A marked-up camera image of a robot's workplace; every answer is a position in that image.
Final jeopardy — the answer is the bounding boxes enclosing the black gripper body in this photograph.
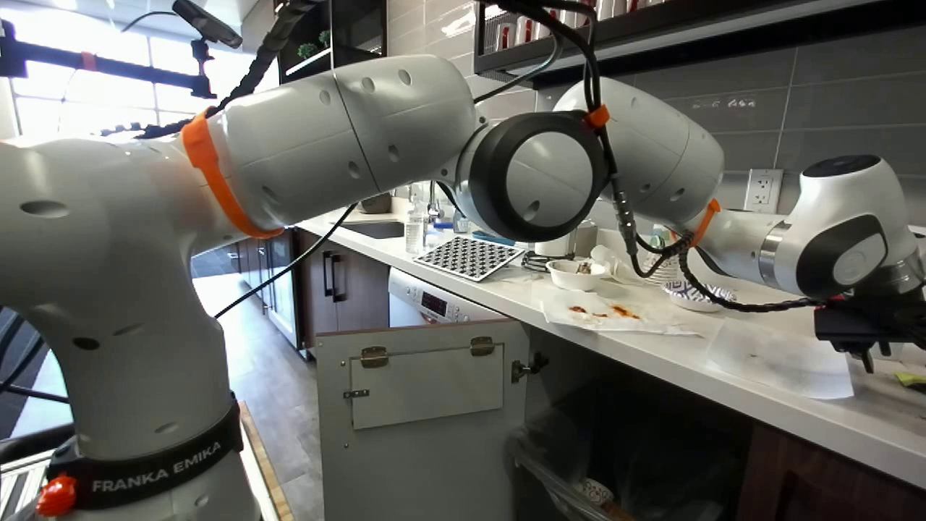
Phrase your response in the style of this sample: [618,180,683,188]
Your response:
[815,286,926,356]

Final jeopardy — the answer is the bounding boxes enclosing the stained white napkin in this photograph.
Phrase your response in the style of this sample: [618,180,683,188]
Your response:
[540,286,703,341]

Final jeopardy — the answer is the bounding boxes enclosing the crumpled clear plastic wrap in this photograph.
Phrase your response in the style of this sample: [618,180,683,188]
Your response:
[589,244,639,285]

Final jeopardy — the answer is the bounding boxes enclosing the white bowl with food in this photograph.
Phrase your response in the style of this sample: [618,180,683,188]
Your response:
[545,256,615,293]

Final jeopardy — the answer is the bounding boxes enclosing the black white checkered mat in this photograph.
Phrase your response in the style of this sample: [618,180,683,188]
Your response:
[415,235,531,286]

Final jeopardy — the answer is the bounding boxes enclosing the stainless steel dishwasher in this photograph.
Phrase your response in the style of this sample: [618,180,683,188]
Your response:
[386,266,505,331]

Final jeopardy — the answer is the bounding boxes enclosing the open cabinet door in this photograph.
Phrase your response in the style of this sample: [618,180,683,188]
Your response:
[312,318,534,521]

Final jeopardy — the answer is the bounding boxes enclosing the sink basin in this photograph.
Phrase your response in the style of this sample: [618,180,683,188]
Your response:
[346,218,408,244]

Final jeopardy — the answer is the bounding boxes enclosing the brown cabinet black handles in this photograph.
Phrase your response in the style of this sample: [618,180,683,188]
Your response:
[292,230,393,351]

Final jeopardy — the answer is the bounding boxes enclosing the thin black cable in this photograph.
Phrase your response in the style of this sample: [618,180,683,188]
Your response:
[211,201,363,322]

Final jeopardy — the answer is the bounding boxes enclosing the black camera rig bar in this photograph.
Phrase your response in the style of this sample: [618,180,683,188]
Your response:
[0,0,246,99]

